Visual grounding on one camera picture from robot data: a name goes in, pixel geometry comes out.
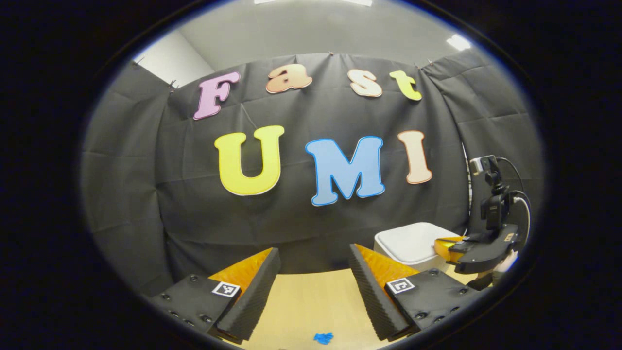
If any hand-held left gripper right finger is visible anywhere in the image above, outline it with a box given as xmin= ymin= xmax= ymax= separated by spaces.
xmin=349 ymin=243 xmax=482 ymax=341

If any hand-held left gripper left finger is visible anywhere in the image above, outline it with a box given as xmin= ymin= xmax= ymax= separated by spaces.
xmin=148 ymin=247 xmax=281 ymax=343

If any white desktop garbage bin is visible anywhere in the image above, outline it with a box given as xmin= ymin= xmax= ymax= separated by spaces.
xmin=374 ymin=222 xmax=462 ymax=273

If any wooden desktop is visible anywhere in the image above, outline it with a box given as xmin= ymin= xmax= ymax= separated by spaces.
xmin=221 ymin=265 xmax=479 ymax=350

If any black backdrop cloth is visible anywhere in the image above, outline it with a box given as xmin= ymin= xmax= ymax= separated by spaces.
xmin=80 ymin=49 xmax=545 ymax=297

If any ceiling light panel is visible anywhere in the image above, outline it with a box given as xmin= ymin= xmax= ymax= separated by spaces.
xmin=253 ymin=0 xmax=374 ymax=6
xmin=446 ymin=33 xmax=473 ymax=52

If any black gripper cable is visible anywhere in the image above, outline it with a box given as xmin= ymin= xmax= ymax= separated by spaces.
xmin=496 ymin=157 xmax=533 ymax=244

